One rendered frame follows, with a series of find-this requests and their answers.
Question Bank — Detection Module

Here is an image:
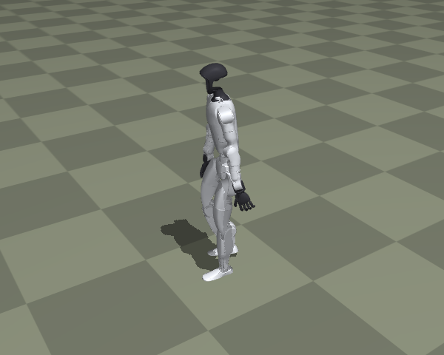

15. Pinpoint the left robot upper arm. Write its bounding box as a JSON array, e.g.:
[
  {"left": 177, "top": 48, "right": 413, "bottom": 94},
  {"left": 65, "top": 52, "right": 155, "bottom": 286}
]
[{"left": 217, "top": 106, "right": 239, "bottom": 158}]

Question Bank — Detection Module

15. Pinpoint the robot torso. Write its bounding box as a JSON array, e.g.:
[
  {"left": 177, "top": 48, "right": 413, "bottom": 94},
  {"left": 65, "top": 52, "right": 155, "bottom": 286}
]
[{"left": 206, "top": 94, "right": 239, "bottom": 180}]

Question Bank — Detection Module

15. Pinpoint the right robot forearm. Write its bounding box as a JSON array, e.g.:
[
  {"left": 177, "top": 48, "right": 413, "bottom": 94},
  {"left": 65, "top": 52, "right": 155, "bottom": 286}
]
[{"left": 203, "top": 131, "right": 215, "bottom": 161}]

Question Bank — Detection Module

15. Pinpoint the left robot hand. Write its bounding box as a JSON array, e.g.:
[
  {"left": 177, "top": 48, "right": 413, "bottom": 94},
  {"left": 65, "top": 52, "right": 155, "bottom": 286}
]
[{"left": 232, "top": 181, "right": 255, "bottom": 211}]

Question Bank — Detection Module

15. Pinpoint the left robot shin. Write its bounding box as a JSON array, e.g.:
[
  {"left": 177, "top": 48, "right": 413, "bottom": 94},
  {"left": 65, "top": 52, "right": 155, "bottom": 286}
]
[{"left": 217, "top": 226, "right": 236, "bottom": 272}]

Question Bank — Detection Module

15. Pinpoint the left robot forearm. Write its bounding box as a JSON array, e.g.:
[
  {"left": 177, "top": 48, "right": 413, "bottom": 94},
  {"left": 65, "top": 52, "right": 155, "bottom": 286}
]
[{"left": 227, "top": 147, "right": 243, "bottom": 191}]

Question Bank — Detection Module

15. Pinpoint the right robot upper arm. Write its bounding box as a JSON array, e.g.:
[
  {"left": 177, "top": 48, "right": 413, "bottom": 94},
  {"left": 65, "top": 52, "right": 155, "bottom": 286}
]
[{"left": 206, "top": 94, "right": 212, "bottom": 136}]

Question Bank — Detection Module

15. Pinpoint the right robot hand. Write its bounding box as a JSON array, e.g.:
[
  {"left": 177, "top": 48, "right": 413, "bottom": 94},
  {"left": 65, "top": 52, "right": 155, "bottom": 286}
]
[{"left": 200, "top": 154, "right": 210, "bottom": 178}]

